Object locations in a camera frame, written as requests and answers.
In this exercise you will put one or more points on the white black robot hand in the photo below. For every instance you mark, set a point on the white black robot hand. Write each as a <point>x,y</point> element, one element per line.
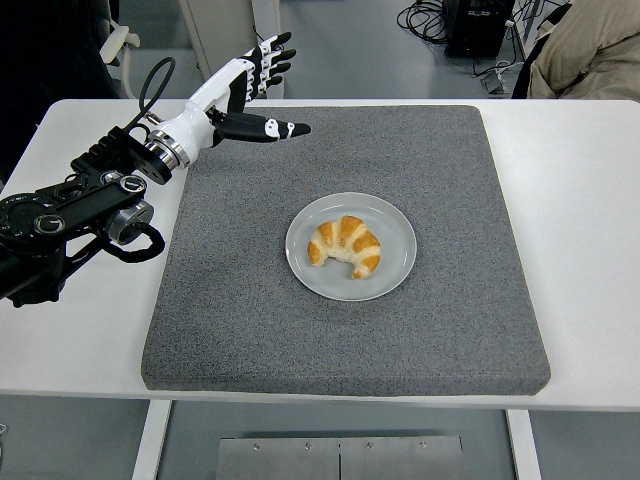
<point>210,100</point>

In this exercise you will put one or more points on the golden croissant bread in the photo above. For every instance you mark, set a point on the golden croissant bread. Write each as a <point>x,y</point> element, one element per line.
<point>360,240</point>

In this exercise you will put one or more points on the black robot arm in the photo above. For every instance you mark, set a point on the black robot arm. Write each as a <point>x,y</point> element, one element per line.
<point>75,205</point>

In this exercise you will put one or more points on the round grey plate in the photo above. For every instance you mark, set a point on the round grey plate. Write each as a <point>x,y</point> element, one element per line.
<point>395,235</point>

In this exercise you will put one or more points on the grey metal plate with screws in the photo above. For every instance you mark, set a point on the grey metal plate with screws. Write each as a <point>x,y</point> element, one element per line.
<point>300,460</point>

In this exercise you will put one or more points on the white cabinet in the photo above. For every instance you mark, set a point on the white cabinet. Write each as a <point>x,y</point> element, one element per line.
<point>210,35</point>

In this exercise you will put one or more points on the white chair armrest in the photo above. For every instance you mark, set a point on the white chair armrest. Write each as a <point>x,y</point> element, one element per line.
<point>117,42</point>

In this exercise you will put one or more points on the person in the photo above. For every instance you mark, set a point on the person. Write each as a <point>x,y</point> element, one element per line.
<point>45,50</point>

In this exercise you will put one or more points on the black computer case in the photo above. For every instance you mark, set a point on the black computer case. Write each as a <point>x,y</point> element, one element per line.
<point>475,27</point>

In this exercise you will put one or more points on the grey felt mat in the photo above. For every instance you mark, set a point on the grey felt mat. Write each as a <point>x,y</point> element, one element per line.
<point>350,340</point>

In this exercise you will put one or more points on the silver power adapter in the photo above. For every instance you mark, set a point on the silver power adapter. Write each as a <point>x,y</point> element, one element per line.
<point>494,84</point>

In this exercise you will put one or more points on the white table leg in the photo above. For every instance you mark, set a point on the white table leg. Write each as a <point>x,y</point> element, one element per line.
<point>524,445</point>
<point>150,440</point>

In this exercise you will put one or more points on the beige jacket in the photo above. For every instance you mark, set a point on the beige jacket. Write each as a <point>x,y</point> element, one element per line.
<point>590,55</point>

